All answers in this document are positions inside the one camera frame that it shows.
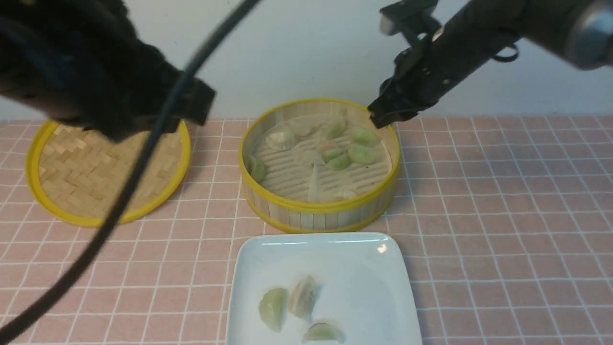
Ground white dumpling upper left steamer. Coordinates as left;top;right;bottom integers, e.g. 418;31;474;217
265;130;299;151

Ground green dumpling steamer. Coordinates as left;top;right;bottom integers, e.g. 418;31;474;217
326;153;351;171
350;126;381;147

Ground green dumpling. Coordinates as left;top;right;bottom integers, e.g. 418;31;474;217
347;144;380;165
322;147;345;163
322;118;347;140
302;322;345;345
248;155;266;184
258;287;289;333

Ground green dumpling upper right steamer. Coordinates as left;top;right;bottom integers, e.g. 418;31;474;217
350;126;381;147

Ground black cable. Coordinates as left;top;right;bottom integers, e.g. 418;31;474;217
0;0;261;343

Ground green dumpling at plate bottom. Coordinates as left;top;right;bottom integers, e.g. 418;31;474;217
302;322;345;345

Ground yellow-rimmed bamboo steamer basket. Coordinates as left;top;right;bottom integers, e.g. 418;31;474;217
239;98;400;233

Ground white square plate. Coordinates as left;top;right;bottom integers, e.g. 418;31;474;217
226;232;423;345

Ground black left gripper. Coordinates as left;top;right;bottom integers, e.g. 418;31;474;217
0;0;216;142

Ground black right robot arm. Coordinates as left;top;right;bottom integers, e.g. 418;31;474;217
368;0;613;128

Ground pink checkered tablecloth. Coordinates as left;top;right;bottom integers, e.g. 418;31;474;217
14;116;612;345

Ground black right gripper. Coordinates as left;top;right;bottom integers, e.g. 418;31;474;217
367;0;527;129

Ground green dumpling lower centre steamer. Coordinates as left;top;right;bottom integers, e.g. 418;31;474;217
326;153;351;171

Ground white dumpling centre of steamer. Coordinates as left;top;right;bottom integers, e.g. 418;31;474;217
300;150;326;167

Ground yellow-rimmed bamboo steamer lid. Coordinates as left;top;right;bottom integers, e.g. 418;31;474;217
25;121;191;227

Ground pale white dumpling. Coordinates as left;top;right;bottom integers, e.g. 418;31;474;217
288;275;318;319

